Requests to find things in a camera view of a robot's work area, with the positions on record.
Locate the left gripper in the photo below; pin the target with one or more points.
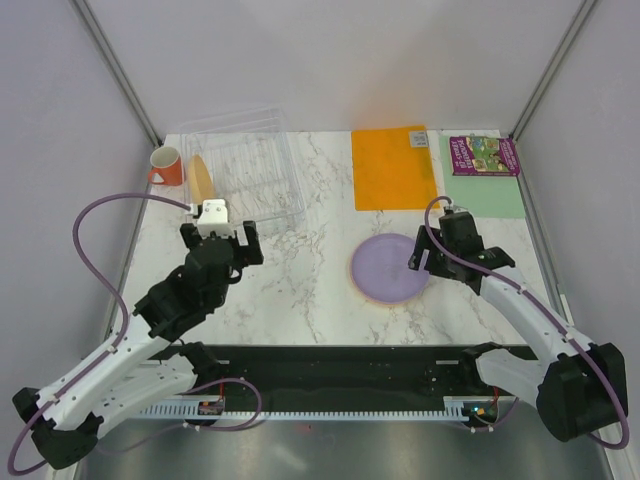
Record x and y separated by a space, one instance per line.
250 253

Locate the clear wire dish rack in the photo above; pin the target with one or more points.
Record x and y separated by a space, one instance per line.
249 159

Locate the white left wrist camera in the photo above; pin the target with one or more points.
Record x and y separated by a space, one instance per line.
211 217

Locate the pink plate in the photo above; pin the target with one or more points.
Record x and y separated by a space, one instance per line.
372 283

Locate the white cable duct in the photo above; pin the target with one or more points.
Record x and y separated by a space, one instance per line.
453 410

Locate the yellow plate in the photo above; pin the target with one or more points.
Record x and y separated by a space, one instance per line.
199 181

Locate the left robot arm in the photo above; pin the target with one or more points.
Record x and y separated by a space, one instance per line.
66 419

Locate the orange white mug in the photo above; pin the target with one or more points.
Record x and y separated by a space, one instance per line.
166 167

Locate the purple book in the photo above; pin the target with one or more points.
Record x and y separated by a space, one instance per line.
483 156

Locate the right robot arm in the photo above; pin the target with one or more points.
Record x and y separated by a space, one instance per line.
577 386

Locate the small white label card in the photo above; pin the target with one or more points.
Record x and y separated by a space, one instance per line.
418 139

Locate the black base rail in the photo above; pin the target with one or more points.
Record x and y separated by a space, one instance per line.
345 379

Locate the green cutting mat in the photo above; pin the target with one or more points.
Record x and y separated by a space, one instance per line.
483 196

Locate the purple plate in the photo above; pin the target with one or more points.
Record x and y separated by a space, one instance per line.
392 251

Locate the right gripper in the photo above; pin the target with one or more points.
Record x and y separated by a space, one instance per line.
422 242

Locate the orange cutting mat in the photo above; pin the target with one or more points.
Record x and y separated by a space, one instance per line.
388 174

